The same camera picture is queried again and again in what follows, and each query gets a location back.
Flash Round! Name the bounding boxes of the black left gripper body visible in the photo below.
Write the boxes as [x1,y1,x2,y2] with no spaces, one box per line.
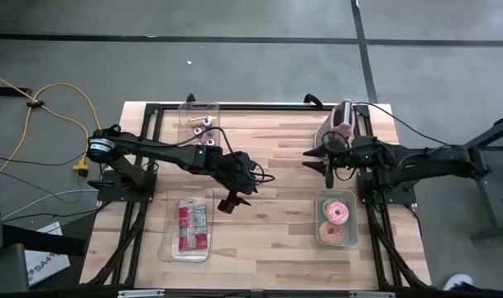
[209,148,261,214]

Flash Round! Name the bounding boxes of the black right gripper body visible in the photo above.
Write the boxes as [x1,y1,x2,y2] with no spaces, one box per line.
[324,136,387,190]

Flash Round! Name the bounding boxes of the pink frosted toy donut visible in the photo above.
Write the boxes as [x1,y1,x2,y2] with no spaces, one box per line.
[323,199,351,225]

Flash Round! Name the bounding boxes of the red packet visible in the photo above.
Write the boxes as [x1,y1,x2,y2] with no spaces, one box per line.
[175,197,209,253]

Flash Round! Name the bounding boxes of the yellow squeeze bottle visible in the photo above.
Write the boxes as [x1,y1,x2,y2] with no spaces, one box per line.
[188,115,214,128]

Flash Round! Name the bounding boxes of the orange sprinkled toy donut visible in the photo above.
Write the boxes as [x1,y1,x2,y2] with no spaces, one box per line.
[318,221,346,246]

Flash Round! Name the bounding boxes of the grey plastic bin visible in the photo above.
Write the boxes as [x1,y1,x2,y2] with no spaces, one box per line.
[314,189,360,248]

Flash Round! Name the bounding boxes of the narrow clear plastic bin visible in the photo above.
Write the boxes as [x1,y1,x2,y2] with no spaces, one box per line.
[177,101,222,151]

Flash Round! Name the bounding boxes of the wide clear plastic bin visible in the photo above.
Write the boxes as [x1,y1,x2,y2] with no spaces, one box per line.
[158,183,216,264]

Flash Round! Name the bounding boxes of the black metal stand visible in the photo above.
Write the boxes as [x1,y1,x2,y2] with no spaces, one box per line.
[443,113,503,242]

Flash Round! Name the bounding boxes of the person's shoe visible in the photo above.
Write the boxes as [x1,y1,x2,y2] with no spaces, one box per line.
[441,272,475,291]

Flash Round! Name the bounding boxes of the black beam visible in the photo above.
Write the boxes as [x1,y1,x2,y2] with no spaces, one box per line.
[1,224,88,257]

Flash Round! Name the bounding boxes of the white cardboard box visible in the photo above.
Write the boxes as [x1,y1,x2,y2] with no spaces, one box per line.
[24,221,71,287]

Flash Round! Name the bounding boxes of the black metal bar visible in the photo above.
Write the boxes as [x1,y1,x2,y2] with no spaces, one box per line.
[0,85,33,97]

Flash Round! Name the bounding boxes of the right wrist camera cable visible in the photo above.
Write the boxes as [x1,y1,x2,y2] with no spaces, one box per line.
[320,130,348,156]

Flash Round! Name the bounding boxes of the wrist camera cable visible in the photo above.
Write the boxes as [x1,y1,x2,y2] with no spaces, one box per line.
[168,126,276,186]
[320,130,348,156]

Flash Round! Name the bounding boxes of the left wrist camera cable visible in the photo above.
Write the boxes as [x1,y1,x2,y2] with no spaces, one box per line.
[168,126,276,186]

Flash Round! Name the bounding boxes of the long black power cable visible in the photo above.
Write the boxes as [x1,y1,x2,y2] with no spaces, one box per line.
[353,101,448,147]

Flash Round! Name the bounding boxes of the black aluminium rig frame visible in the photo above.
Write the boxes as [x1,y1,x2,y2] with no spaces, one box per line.
[84,101,433,291]

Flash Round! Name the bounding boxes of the silver metal bracket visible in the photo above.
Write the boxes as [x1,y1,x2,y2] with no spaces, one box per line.
[117,289,165,298]
[349,291,395,298]

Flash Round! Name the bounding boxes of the white cable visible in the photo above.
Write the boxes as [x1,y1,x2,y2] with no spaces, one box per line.
[1,188,100,221]

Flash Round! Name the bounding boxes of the yellow cable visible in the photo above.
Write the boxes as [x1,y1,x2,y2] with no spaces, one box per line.
[0,70,104,178]

